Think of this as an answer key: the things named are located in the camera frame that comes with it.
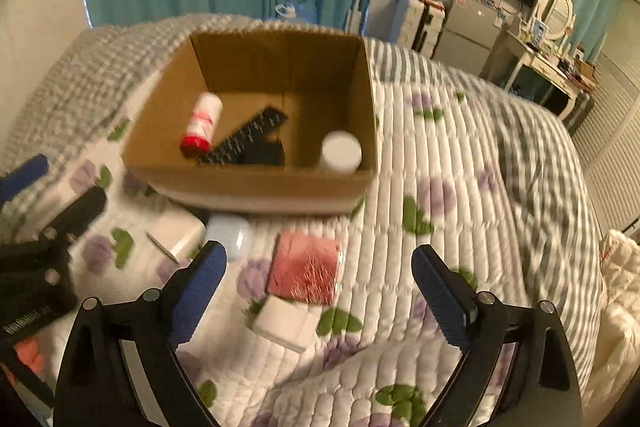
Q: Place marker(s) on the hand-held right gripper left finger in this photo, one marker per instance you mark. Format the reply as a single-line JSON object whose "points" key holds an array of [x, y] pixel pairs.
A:
{"points": [[199, 289]]}

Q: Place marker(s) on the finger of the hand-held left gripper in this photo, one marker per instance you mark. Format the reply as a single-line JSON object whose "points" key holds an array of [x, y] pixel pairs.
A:
{"points": [[22, 179], [80, 209]]}

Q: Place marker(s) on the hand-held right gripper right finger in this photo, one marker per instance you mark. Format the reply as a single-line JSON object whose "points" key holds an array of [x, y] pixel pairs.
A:
{"points": [[442, 302]]}

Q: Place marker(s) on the pink box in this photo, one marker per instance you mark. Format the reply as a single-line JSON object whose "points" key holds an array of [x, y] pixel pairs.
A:
{"points": [[305, 268]]}

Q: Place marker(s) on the brown cardboard box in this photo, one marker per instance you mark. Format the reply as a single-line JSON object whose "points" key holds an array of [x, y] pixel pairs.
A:
{"points": [[280, 72]]}

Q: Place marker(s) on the pale blue plastic container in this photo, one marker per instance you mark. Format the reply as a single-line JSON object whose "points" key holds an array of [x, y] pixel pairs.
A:
{"points": [[231, 234]]}

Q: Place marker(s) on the flat white box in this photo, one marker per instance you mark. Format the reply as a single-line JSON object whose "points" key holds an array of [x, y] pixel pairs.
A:
{"points": [[182, 227]]}

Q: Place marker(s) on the small white box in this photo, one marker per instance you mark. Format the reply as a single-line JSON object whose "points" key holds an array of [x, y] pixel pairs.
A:
{"points": [[284, 323]]}

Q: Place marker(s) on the grey checked blanket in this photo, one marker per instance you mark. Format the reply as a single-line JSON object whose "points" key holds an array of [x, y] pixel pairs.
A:
{"points": [[100, 67]]}

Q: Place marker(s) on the white bottle with red cap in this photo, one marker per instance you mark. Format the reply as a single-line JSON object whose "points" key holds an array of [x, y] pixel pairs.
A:
{"points": [[202, 122]]}

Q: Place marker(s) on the black remote control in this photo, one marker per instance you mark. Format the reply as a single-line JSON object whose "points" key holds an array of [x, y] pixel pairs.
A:
{"points": [[250, 132]]}

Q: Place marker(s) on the white padded jacket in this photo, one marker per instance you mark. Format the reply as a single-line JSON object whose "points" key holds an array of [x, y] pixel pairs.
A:
{"points": [[622, 307]]}

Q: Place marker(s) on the white round jar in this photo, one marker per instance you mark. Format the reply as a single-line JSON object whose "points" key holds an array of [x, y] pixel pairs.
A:
{"points": [[341, 151]]}

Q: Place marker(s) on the white louvered wardrobe doors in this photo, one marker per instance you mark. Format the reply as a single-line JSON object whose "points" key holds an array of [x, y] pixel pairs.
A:
{"points": [[612, 122]]}

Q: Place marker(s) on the white dressing table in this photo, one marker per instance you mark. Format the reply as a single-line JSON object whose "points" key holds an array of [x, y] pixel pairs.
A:
{"points": [[542, 67]]}

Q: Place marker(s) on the grey refrigerator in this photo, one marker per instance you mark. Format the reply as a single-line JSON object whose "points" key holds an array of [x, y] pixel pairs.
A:
{"points": [[467, 32]]}

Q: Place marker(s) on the white oval vanity mirror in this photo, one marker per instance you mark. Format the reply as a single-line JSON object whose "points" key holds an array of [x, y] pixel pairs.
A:
{"points": [[554, 13]]}

